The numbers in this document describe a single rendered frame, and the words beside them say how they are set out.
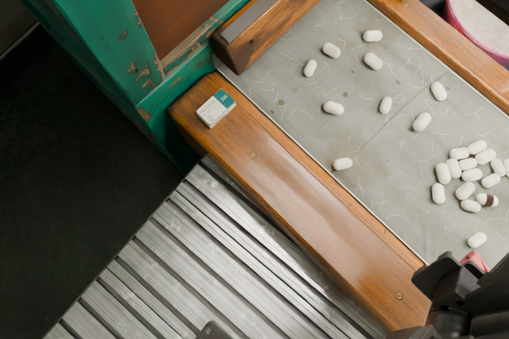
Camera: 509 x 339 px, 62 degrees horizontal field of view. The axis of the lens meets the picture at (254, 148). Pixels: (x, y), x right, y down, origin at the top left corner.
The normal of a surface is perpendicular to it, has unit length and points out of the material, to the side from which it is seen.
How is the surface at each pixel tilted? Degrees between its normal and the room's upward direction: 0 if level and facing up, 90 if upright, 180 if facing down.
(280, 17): 67
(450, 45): 0
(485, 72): 0
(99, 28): 90
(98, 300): 0
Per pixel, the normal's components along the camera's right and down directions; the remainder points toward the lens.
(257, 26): 0.66, 0.52
